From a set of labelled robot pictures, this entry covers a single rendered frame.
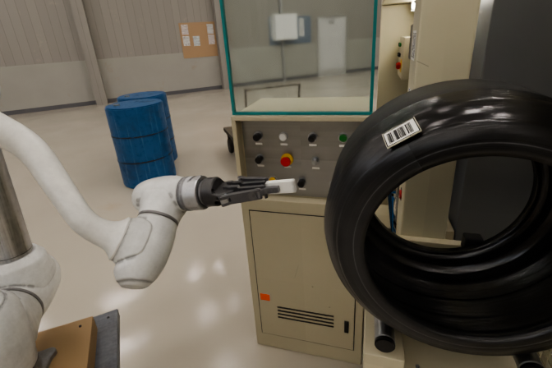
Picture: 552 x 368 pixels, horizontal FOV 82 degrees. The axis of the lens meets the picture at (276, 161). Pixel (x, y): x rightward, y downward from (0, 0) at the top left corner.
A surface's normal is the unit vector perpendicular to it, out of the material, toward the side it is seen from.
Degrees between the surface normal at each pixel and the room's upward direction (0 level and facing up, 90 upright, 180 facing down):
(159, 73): 90
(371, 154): 60
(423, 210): 90
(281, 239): 90
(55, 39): 90
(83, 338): 3
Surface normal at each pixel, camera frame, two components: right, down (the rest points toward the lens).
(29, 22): 0.42, 0.30
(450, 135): -0.32, 0.19
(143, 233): 0.43, -0.52
